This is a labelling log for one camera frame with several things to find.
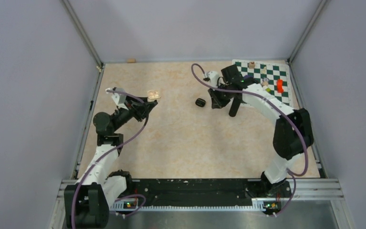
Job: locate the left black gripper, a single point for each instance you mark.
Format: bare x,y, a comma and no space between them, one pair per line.
136,108

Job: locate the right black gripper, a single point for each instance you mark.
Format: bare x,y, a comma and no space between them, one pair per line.
217,103

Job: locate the white earbud charging case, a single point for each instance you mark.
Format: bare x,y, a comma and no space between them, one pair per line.
153,95

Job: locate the black earbud charging case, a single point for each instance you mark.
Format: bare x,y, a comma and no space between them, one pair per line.
200,102

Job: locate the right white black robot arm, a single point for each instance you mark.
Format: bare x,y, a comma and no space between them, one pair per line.
292,127

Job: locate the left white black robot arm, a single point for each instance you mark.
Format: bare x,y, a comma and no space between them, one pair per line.
88,201

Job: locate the black microphone grey head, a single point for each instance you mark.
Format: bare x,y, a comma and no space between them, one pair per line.
235,106

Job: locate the wooden cube with mark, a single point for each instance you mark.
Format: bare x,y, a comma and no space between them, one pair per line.
251,65

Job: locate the small beige chess piece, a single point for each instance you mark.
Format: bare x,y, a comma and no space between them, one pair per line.
264,70

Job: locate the green white chessboard mat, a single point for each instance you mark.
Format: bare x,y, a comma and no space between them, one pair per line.
275,71

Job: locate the large red block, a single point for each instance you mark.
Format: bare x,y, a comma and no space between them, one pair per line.
279,85

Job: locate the left circuit board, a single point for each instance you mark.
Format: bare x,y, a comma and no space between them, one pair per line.
130,205

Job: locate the circuit board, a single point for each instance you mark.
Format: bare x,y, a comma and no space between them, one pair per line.
130,205
272,206

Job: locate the right circuit board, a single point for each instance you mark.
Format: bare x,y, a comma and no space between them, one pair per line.
272,206

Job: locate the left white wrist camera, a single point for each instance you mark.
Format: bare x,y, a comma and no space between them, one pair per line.
119,99

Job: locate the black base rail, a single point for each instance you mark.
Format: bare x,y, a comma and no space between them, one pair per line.
205,192

